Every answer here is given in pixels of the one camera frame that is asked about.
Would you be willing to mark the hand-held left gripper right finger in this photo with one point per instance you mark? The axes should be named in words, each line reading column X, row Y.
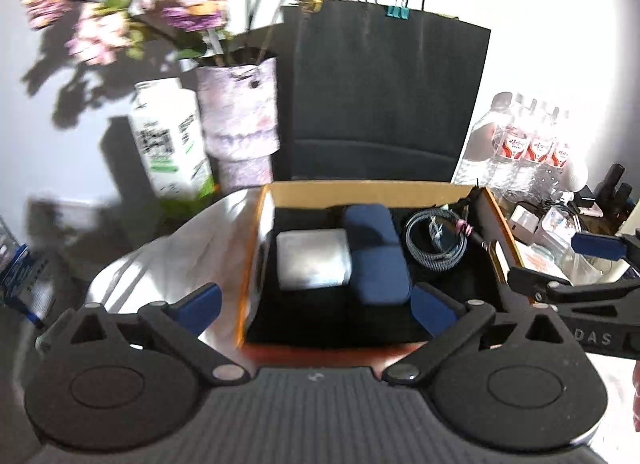
column 432, row 309

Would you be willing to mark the orange cardboard box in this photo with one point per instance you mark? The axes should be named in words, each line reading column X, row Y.
column 350, row 194

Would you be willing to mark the clear plastic box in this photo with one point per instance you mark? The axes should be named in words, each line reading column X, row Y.
column 560, row 229

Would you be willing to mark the white round object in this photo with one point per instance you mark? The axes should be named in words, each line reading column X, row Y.
column 575, row 174

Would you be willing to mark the black paper bag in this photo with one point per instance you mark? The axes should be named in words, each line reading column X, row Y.
column 380, row 94

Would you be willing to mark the white blanket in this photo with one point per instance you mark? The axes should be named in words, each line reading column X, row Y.
column 150, row 269

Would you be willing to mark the blue white paper box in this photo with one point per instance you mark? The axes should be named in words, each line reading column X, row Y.
column 20, row 269

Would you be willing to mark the purple textured vase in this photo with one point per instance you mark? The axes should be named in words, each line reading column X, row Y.
column 240, row 114

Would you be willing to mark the pack of water bottles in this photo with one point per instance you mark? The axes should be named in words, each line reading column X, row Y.
column 515, row 144

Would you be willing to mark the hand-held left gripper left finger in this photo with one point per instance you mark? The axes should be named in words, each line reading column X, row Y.
column 197, row 306

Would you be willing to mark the navy blue case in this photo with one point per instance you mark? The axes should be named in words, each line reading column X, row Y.
column 377, row 264

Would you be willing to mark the teal binder clip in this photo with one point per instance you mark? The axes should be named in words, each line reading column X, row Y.
column 396, row 9

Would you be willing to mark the white green milk carton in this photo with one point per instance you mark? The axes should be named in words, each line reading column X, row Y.
column 165, row 144

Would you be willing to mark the red printed packet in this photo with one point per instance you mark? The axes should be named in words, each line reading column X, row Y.
column 537, row 259

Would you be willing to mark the white zip pouch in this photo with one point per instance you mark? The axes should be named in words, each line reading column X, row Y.
column 312, row 259

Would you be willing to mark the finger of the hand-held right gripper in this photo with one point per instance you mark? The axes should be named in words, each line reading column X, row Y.
column 595, row 245
column 535, row 280

